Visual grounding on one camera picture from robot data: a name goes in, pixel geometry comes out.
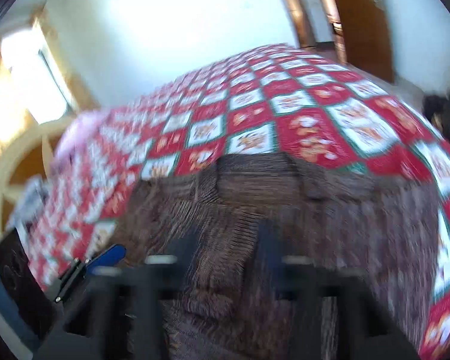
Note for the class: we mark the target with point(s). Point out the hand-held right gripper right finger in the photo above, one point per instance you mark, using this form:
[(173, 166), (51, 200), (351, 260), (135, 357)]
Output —
[(300, 292)]

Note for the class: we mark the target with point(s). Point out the yellow patterned curtain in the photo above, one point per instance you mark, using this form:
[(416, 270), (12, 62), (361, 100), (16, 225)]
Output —
[(0, 101), (78, 86)]

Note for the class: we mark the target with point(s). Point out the brown wooden door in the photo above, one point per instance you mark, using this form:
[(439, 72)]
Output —
[(360, 26)]

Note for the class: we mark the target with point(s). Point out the cream wooden headboard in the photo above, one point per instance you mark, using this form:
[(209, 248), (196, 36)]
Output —
[(0, 172)]

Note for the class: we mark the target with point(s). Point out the window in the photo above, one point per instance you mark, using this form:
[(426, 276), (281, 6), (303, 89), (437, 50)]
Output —
[(30, 75)]

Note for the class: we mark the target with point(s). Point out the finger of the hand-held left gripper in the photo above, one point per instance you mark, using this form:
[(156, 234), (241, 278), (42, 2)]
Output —
[(108, 255)]

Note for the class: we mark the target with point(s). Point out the pink pillow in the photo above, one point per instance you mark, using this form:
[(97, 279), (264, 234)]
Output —
[(78, 131)]

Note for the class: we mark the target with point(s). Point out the brown knitted sweater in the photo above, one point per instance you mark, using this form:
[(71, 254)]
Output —
[(240, 202)]

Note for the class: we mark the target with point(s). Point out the red checked printed bedspread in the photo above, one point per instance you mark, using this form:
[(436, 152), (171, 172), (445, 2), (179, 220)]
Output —
[(303, 127)]

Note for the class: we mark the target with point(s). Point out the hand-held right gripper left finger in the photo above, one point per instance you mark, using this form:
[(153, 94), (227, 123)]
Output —
[(155, 288)]

